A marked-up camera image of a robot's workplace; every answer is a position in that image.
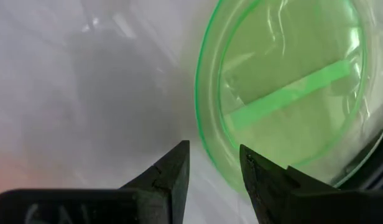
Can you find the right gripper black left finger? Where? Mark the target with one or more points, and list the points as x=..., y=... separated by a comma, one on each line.
x=160, y=193

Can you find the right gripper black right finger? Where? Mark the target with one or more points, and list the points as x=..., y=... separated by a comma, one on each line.
x=281, y=199

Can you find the translucent green plastic plate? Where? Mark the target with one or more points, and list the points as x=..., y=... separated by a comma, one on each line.
x=288, y=87

